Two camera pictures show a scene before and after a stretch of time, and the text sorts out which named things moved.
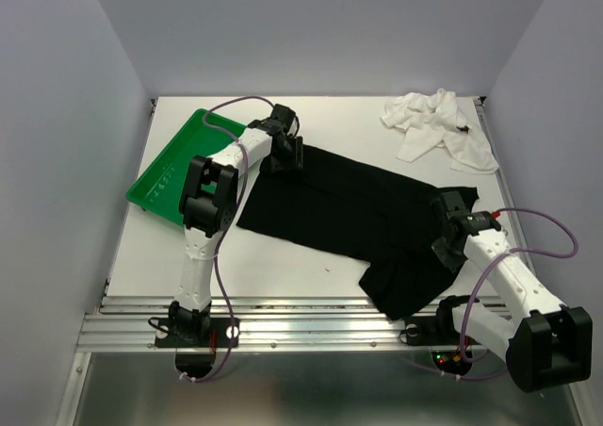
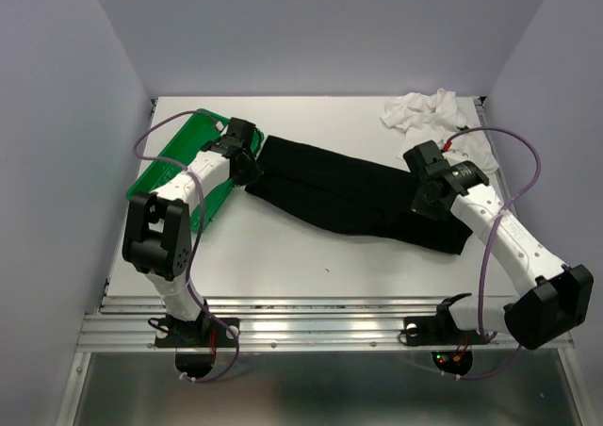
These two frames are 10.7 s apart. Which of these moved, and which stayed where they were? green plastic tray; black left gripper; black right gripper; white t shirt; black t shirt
Moved: black left gripper; black right gripper; black t shirt
Stayed: white t shirt; green plastic tray
